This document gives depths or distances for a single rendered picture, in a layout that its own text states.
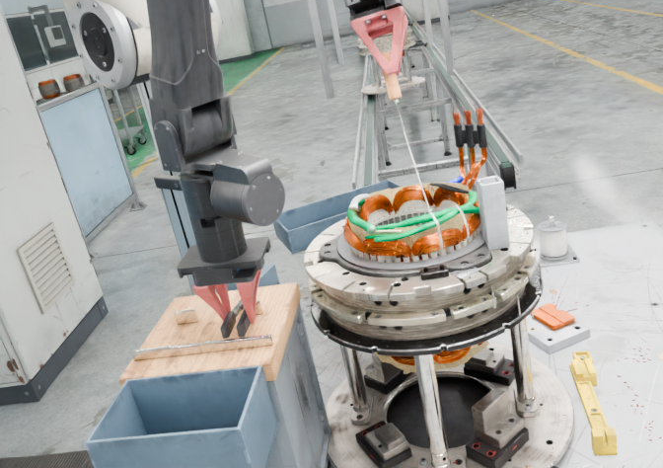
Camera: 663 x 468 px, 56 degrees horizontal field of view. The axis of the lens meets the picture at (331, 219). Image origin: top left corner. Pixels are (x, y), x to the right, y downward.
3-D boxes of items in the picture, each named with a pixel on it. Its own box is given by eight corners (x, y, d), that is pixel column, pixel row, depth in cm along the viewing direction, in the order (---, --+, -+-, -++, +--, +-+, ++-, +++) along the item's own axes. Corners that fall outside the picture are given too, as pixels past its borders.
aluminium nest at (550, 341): (590, 337, 112) (589, 325, 111) (549, 354, 109) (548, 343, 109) (546, 310, 123) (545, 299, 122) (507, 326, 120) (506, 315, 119)
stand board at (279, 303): (275, 380, 72) (271, 363, 71) (123, 396, 75) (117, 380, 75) (301, 296, 91) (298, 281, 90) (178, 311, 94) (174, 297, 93)
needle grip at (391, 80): (404, 96, 81) (393, 50, 81) (392, 98, 80) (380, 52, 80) (400, 99, 82) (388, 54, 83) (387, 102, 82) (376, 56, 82)
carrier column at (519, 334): (536, 406, 95) (525, 284, 88) (520, 409, 95) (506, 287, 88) (532, 396, 97) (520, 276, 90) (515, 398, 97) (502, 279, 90)
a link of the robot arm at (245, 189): (211, 100, 73) (150, 120, 67) (280, 102, 66) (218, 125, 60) (234, 195, 78) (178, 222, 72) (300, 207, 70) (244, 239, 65)
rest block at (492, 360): (494, 374, 102) (493, 362, 101) (464, 366, 105) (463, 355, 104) (505, 359, 105) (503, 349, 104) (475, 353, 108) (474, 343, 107)
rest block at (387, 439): (390, 428, 95) (387, 416, 94) (409, 448, 90) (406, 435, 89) (365, 440, 93) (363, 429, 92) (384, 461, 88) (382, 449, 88)
